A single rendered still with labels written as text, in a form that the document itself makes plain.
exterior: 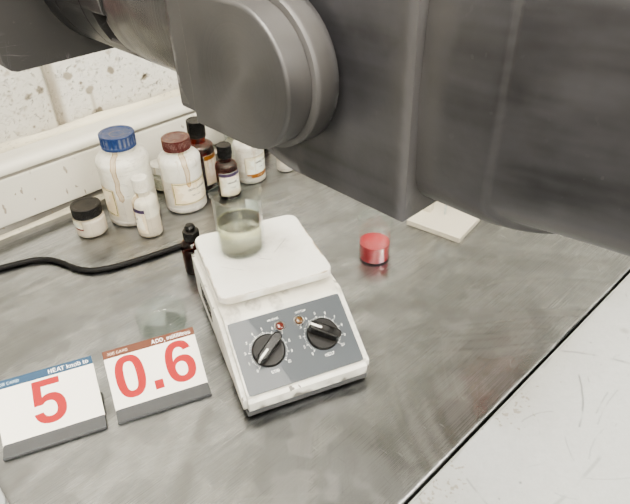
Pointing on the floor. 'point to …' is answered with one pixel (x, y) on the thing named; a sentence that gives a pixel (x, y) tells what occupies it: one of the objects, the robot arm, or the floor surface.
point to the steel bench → (528, 363)
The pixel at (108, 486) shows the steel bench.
